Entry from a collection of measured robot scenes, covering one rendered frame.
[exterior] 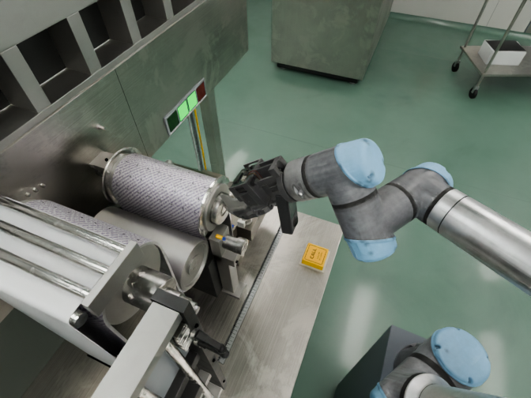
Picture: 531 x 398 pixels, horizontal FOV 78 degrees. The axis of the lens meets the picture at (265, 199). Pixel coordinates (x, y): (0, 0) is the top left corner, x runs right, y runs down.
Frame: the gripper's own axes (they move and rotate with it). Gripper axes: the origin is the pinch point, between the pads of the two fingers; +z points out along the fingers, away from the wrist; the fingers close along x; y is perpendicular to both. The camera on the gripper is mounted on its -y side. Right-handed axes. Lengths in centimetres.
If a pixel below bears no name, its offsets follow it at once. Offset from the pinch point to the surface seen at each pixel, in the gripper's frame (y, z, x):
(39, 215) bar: 25.8, 1.9, 24.6
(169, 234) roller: 4.2, 11.1, 9.4
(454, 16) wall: -136, 16, -450
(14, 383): 0, 49, 47
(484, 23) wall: -161, -9, -450
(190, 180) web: 9.8, 4.9, -0.5
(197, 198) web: 6.8, 2.6, 3.0
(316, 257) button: -39.0, 7.3, -15.1
